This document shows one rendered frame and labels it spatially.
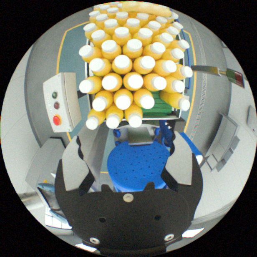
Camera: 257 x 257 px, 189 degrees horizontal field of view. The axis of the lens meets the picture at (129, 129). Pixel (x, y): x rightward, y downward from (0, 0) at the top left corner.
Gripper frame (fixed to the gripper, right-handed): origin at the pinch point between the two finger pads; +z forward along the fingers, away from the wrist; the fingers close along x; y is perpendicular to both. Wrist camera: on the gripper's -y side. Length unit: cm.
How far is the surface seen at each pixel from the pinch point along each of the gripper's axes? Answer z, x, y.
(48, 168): 38, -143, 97
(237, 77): -0.9, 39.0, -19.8
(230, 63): 98, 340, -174
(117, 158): 13.6, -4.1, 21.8
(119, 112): 17.0, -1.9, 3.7
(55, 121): 10.4, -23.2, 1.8
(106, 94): 17.2, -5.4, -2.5
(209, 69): 17.8, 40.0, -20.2
